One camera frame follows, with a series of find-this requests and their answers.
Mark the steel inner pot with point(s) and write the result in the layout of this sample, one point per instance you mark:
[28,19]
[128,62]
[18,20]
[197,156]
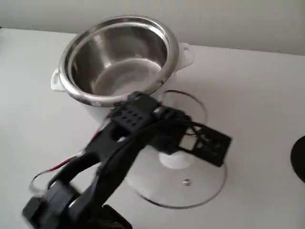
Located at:
[114,59]

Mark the glass lid with white knob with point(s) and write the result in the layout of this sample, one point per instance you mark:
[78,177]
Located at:
[181,190]

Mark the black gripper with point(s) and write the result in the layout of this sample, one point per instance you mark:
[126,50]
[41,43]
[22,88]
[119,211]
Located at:
[172,147]

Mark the black round object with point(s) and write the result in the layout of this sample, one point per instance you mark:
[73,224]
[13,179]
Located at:
[300,159]

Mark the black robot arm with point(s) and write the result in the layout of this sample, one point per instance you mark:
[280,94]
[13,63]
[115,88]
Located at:
[107,138]

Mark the white rice cooker steel pot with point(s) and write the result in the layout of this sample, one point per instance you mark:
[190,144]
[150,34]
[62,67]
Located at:
[90,112]

